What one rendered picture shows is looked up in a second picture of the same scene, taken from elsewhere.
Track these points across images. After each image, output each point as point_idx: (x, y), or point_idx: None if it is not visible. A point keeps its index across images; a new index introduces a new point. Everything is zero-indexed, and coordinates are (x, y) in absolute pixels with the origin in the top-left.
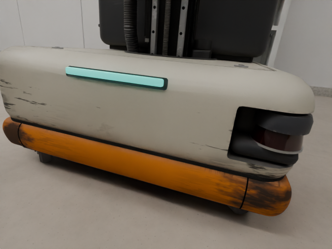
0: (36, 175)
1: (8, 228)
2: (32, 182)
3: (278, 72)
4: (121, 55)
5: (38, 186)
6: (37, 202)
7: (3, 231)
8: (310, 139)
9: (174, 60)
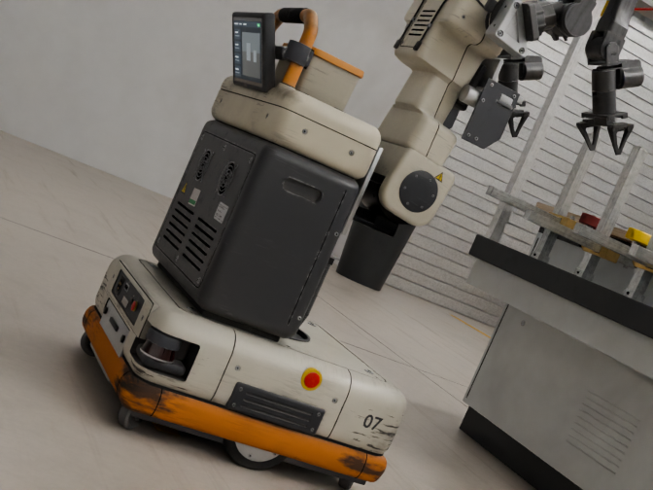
0: (358, 488)
1: (385, 486)
2: (362, 488)
3: (320, 325)
4: (345, 351)
5: (360, 484)
6: (366, 481)
7: (387, 487)
8: (82, 324)
9: (330, 338)
